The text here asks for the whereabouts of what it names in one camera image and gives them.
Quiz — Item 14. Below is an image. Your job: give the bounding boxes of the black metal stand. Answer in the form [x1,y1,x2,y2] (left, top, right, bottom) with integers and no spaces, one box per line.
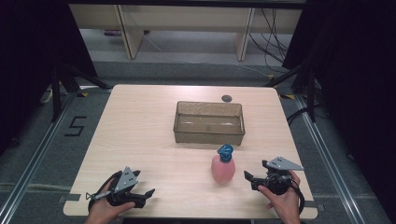
[50,62,114,123]
[264,60,318,124]

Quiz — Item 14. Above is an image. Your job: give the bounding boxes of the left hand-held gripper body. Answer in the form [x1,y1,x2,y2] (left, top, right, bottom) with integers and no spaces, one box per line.
[85,166,148,209]

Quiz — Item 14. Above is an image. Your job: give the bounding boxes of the person's left hand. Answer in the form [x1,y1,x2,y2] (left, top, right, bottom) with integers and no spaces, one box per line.
[84,179,136,224]

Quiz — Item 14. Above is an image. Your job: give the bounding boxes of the pink soap bottle blue pump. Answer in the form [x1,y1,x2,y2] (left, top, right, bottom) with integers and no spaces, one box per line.
[210,144,236,184]

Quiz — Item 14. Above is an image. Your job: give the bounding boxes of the black hanging cable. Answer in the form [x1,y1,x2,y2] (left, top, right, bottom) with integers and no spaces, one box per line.
[260,7,290,74]
[247,31,285,64]

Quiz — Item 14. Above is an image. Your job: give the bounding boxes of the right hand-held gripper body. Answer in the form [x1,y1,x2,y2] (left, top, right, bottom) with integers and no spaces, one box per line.
[251,156,305,197]

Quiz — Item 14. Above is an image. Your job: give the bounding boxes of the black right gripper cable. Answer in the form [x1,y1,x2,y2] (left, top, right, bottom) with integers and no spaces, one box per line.
[290,178,306,216]

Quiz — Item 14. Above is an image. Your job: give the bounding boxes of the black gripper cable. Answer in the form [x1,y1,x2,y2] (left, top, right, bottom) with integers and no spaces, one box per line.
[88,170,123,213]
[290,178,306,216]

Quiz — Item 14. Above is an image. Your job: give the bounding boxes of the metal floor rail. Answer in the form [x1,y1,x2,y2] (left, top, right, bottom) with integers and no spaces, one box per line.
[294,93,366,224]
[0,92,79,224]

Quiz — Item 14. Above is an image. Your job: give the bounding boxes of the beige wooden desk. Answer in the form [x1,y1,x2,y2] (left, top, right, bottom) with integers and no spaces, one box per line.
[68,4,303,62]

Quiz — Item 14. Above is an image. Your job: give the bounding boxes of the dark curtain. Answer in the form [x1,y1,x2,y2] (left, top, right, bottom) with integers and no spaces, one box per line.
[0,0,98,157]
[281,0,396,216]

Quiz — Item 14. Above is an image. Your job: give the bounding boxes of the white floor cable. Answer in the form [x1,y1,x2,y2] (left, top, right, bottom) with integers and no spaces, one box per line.
[232,62,273,78]

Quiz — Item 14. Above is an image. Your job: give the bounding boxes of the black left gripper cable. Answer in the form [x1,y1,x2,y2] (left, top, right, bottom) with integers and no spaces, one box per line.
[88,170,123,213]

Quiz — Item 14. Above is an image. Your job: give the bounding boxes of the black floor cable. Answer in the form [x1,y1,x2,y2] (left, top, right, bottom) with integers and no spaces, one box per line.
[286,105,321,126]

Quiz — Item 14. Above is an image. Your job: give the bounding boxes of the grey tape strip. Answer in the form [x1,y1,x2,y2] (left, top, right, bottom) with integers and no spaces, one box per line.
[303,200,327,213]
[58,192,81,203]

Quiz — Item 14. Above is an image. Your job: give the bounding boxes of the clear brown plastic bin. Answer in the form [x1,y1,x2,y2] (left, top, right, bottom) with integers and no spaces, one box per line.
[173,100,247,147]

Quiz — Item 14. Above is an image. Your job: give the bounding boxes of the person's right hand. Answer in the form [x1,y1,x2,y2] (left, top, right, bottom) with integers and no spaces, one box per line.
[257,170,303,224]

